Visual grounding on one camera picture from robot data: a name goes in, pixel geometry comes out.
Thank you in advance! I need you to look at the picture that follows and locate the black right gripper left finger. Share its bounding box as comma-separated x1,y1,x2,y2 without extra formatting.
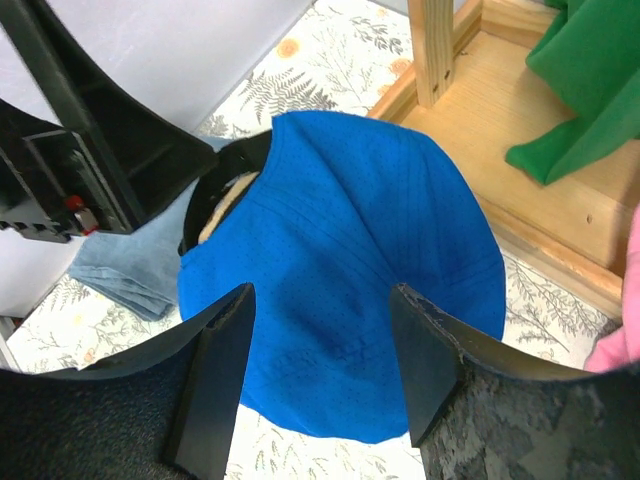
1,283,256,479

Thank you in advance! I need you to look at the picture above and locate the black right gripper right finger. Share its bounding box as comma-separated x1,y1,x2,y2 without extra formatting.
390,284,639,479

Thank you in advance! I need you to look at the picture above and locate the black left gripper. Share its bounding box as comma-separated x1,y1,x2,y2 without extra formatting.
1,1,218,243

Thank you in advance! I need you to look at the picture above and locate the beige baseball cap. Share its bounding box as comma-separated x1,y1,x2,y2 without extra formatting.
198,172,259,244

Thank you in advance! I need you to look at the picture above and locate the black baseball cap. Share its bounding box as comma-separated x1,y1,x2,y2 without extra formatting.
178,130,272,256

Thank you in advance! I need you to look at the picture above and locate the blue baseball cap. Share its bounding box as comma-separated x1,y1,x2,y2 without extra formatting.
177,111,506,444

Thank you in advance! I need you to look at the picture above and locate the folded blue denim cloth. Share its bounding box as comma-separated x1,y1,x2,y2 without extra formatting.
66,134,232,322

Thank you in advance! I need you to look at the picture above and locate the pink t-shirt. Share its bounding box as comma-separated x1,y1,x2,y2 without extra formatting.
583,204,640,375

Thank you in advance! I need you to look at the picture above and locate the wooden clothes rack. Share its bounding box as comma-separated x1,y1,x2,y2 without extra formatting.
372,1,639,317

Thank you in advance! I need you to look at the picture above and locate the green tank top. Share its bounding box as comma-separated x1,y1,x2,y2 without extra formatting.
506,0,639,185

